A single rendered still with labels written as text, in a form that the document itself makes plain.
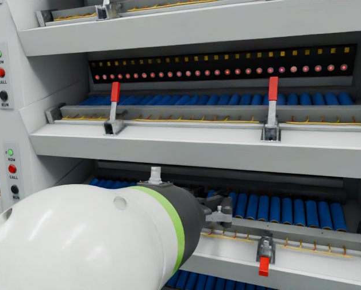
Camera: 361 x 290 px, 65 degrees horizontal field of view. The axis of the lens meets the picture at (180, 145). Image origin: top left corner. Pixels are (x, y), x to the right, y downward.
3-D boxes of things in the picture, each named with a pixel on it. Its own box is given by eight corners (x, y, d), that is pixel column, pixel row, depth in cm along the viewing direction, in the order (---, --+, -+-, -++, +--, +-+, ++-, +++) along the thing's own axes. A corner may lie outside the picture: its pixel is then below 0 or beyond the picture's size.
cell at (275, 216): (280, 204, 54) (279, 228, 49) (270, 203, 55) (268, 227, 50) (280, 197, 53) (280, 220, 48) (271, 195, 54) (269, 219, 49)
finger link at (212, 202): (183, 198, 37) (193, 199, 36) (217, 190, 46) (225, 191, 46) (181, 229, 37) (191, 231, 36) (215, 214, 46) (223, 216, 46)
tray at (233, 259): (382, 311, 40) (398, 264, 35) (45, 241, 60) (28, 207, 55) (354, 214, 56) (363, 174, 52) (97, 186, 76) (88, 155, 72)
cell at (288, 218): (291, 205, 54) (292, 230, 48) (281, 204, 54) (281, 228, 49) (292, 198, 53) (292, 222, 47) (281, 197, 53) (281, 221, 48)
